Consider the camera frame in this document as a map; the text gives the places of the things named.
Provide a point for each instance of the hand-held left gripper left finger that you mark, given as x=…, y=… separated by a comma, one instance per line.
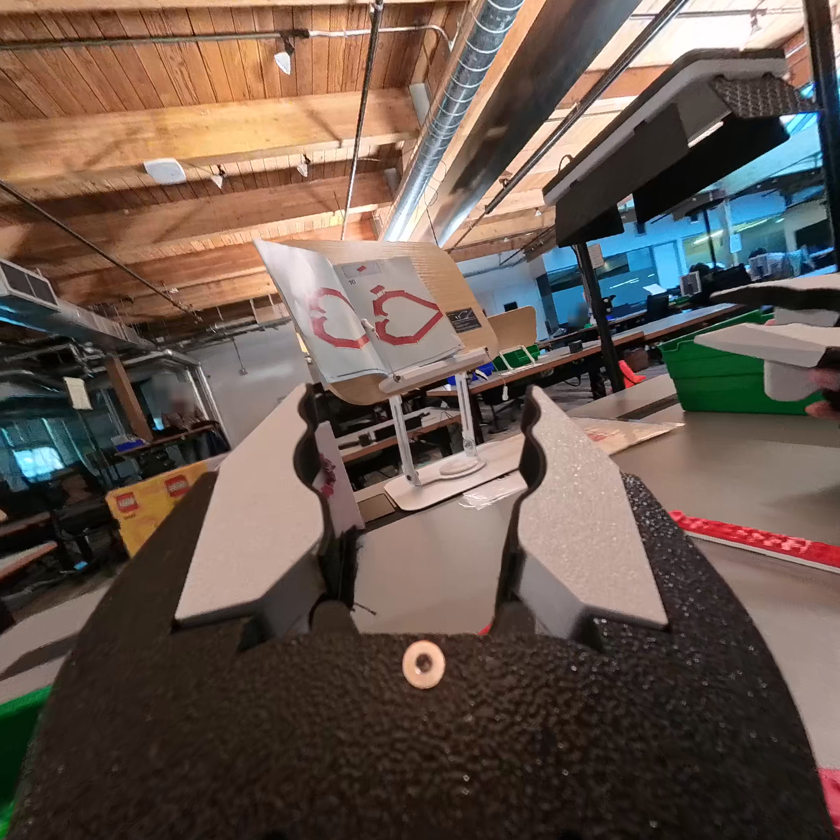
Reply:
x=256, y=525

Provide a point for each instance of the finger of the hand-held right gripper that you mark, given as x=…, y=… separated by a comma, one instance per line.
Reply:
x=800, y=295
x=768, y=344

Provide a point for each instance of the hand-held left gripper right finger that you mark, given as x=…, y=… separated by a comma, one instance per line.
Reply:
x=584, y=525

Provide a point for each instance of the red lego heart frame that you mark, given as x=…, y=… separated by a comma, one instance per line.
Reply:
x=754, y=538

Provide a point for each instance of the instruction booklet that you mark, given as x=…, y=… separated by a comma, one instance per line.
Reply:
x=289, y=275

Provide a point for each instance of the lego set box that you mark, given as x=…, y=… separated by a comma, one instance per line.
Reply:
x=151, y=518

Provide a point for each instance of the person's right hand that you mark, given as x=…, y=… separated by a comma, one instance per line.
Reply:
x=828, y=411

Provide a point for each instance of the green plastic bin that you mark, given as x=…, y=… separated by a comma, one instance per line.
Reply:
x=715, y=387
x=19, y=741

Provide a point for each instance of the leaflet in clear sleeve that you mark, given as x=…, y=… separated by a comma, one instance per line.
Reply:
x=630, y=433

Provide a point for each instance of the brown square plate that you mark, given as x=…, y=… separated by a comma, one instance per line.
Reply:
x=375, y=508

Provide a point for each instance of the black vertical pole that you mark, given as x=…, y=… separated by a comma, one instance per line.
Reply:
x=823, y=164

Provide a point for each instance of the orange cone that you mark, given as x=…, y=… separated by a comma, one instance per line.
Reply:
x=632, y=382

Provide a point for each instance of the long office desk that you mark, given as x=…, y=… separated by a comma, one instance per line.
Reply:
x=590, y=346

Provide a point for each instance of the background green bins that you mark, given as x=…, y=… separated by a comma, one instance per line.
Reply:
x=522, y=358

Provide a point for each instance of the paper note on pole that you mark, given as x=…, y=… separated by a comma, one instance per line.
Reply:
x=594, y=254

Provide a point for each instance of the studio light on stand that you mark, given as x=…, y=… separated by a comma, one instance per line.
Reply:
x=590, y=216

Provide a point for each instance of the grey ceiling air unit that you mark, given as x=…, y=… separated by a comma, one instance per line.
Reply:
x=39, y=289

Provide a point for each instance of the track spotlight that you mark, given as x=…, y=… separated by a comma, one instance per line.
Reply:
x=283, y=60
x=303, y=167
x=218, y=180

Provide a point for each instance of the white ceiling access point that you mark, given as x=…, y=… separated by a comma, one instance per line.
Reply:
x=167, y=172

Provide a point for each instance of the silver spiral duct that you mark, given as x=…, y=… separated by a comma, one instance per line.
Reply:
x=453, y=111

